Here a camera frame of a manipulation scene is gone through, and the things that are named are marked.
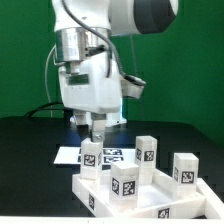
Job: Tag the white marker sheet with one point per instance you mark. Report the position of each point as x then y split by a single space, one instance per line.
72 155

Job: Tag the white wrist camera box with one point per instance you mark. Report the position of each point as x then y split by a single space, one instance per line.
131 86

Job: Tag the white obstacle bar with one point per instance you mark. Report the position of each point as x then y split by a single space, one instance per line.
214 207

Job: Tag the white square table top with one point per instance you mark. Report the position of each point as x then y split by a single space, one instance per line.
154 200

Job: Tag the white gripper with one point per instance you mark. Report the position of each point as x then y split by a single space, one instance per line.
89 89

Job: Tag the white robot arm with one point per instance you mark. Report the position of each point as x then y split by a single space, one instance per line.
83 29

